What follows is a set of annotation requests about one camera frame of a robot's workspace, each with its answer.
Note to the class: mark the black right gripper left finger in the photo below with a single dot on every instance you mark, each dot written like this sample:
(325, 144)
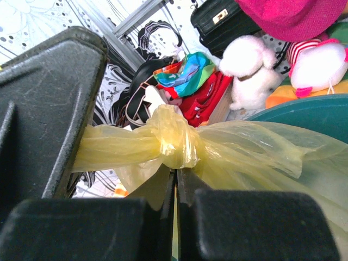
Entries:
(137, 227)

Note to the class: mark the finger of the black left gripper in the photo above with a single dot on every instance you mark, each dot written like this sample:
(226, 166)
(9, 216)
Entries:
(47, 98)

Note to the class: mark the yellow plastic trash bag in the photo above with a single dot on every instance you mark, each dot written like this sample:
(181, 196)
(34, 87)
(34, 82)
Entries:
(233, 155)

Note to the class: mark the red cloth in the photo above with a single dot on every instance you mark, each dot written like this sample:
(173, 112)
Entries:
(198, 107)

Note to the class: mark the black wide-brim hat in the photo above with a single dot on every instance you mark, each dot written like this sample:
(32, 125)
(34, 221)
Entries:
(145, 74)

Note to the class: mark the cream plush lamb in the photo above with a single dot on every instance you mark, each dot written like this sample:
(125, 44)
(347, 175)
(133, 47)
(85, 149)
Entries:
(250, 63)

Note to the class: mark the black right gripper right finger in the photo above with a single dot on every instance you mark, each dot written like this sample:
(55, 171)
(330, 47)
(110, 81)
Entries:
(249, 225)

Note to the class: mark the white plastic laundry basket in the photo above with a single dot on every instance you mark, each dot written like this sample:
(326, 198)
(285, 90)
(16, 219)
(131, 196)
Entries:
(222, 109)

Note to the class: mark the teal plastic trash bin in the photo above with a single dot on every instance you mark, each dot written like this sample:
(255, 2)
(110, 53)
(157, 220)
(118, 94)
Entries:
(325, 114)

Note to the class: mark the pink white plush doll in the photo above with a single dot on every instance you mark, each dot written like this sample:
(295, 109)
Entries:
(316, 65)

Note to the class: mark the cream canvas tote bag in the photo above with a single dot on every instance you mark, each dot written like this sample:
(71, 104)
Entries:
(152, 98)

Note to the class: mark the rainbow striped bag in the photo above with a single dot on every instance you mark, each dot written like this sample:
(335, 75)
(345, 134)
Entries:
(286, 93)

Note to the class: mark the magenta fabric bag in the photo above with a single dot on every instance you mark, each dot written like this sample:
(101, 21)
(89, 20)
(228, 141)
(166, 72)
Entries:
(296, 20)

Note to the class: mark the black leather handbag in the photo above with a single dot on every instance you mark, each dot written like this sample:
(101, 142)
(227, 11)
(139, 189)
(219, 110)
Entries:
(219, 22)

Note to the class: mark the colorful tie-dye cloth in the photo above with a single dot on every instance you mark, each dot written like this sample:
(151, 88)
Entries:
(185, 77)

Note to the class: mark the orange checkered towel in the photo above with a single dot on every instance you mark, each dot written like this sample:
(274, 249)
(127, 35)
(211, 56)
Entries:
(120, 191)

